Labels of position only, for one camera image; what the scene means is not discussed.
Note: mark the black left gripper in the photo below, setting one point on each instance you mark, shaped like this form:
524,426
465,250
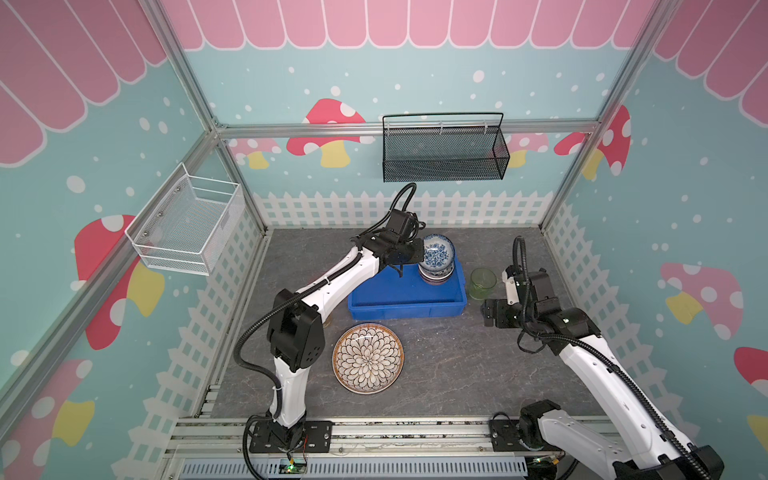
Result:
418,255

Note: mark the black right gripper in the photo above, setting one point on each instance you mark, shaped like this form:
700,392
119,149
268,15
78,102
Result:
495,312

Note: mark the green transparent plastic cup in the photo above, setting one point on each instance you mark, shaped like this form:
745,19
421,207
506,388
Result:
482,283

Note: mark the blue floral ceramic bowl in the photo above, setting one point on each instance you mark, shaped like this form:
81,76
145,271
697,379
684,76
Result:
439,253

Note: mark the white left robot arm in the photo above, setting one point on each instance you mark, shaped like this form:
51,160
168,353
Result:
296,321

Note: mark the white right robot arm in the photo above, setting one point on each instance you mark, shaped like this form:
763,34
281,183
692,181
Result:
649,447

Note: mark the blue plastic bin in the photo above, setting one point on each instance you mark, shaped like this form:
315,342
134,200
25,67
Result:
389,296

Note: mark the brown floral pattern plate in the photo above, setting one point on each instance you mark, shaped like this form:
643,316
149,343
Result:
368,358

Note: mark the black mesh wall basket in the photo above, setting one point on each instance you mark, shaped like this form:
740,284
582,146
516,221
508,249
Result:
441,147

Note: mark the white wire wall basket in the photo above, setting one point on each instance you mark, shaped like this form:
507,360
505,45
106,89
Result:
186,225

